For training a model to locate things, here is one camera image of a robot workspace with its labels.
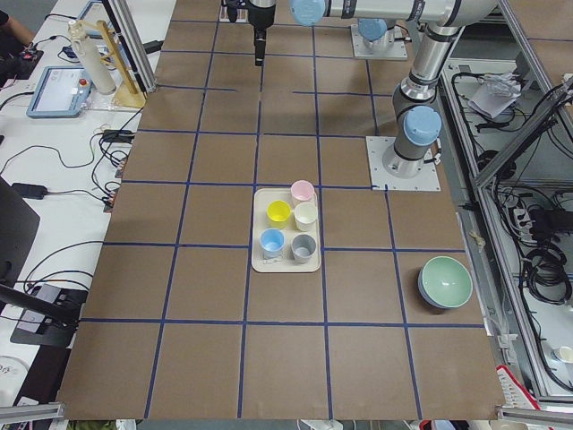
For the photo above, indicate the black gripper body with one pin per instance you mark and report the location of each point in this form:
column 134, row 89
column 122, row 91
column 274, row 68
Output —
column 260, row 18

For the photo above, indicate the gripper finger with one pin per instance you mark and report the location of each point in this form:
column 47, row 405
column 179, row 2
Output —
column 259, row 41

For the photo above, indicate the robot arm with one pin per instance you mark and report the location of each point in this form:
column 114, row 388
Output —
column 377, row 33
column 418, row 125

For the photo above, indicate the pink plastic cup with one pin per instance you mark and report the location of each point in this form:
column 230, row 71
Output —
column 301, row 191

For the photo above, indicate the yellow plastic cup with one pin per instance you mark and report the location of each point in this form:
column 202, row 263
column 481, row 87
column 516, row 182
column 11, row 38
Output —
column 278, row 214

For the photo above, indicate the pale cream plastic cup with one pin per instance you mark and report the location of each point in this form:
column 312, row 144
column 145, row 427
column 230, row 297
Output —
column 306, row 215

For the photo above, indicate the light blue plastic cup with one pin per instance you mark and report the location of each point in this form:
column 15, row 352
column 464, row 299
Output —
column 272, row 242

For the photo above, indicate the grey plastic cup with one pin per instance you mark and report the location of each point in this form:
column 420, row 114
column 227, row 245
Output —
column 303, row 248

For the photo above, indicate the wooden mug tree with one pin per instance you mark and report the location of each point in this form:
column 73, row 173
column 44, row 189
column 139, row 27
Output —
column 126, row 94

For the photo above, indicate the cream plastic tray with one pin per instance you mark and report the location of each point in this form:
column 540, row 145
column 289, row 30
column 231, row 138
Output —
column 285, row 262

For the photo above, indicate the blue teach pendant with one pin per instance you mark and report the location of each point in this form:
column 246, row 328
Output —
column 60, row 93

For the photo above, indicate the green and blue stacked bowls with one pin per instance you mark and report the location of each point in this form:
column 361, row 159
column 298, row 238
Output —
column 445, row 283

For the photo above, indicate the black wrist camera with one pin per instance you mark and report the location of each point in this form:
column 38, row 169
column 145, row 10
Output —
column 233, row 11

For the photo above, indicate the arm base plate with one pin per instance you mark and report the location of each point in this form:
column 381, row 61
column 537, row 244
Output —
column 425, row 180
column 390, row 47

